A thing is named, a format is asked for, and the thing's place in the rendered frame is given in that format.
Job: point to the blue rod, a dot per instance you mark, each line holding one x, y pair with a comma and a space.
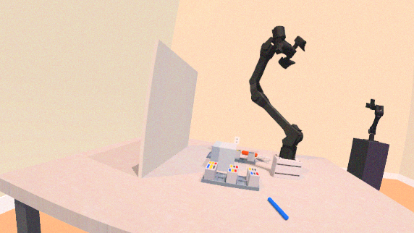
285, 217

